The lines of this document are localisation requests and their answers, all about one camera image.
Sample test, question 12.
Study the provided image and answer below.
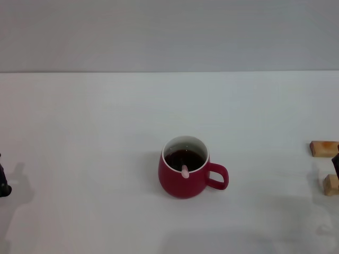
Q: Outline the pink spoon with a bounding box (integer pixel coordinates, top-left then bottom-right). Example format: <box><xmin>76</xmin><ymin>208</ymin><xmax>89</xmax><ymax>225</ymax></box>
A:
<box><xmin>181</xmin><ymin>157</ymin><xmax>190</xmax><ymax>179</ymax></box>

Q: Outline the red ceramic mug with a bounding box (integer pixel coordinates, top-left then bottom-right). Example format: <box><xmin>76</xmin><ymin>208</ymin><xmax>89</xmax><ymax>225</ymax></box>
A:
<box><xmin>158</xmin><ymin>135</ymin><xmax>229</xmax><ymax>199</ymax></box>

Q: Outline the long wooden block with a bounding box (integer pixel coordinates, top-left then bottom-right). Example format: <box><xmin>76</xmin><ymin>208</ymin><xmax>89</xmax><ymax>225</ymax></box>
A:
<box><xmin>309</xmin><ymin>141</ymin><xmax>339</xmax><ymax>159</ymax></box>

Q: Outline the short wooden block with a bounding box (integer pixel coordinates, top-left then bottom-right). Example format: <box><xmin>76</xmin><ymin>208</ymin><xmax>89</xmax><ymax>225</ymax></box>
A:
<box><xmin>323</xmin><ymin>174</ymin><xmax>339</xmax><ymax>196</ymax></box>

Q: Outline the dark coffee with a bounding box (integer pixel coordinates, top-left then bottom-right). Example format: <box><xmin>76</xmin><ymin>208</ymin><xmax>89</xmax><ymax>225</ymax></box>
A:
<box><xmin>164</xmin><ymin>149</ymin><xmax>206</xmax><ymax>172</ymax></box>

